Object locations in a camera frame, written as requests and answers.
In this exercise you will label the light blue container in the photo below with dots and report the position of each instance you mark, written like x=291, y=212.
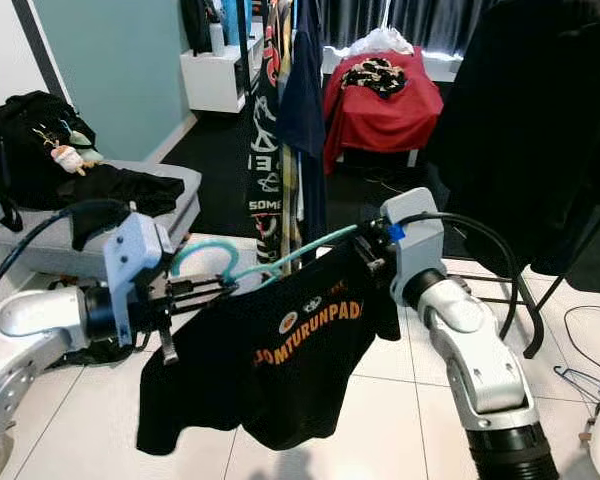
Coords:
x=235, y=20

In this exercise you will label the black backpack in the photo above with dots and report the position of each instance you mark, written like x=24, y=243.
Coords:
x=25, y=150

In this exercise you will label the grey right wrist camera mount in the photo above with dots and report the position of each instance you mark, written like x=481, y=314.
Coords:
x=415, y=210

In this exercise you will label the small plush doll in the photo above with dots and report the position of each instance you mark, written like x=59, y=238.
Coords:
x=68, y=158

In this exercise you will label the black shoulder bag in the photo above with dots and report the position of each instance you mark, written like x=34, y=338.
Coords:
x=195, y=25

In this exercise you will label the black t-shirt orange print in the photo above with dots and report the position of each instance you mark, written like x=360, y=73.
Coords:
x=270, y=390

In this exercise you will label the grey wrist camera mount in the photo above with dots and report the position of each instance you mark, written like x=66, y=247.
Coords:
x=415, y=210
x=135, y=255

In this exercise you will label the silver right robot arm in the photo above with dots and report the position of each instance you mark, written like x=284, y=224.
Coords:
x=480, y=360

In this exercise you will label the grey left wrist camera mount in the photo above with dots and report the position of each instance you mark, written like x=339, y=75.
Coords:
x=135, y=255

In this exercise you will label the black crumpled garment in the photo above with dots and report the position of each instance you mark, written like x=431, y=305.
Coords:
x=130, y=185

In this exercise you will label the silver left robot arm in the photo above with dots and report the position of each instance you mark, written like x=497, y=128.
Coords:
x=40, y=320

